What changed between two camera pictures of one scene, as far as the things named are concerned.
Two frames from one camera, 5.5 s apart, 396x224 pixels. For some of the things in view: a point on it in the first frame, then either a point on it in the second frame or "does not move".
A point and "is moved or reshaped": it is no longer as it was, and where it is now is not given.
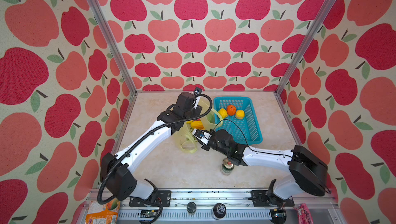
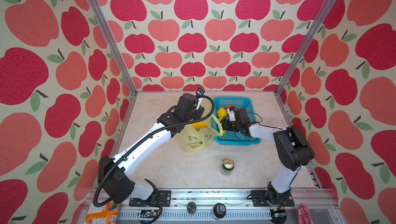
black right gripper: (214, 134) → (225, 124)
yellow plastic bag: (210, 120) is moved or reshaped
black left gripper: (198, 110) does not move
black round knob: (218, 211) does not move
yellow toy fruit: (223, 113) does not move
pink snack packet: (304, 215) does not move
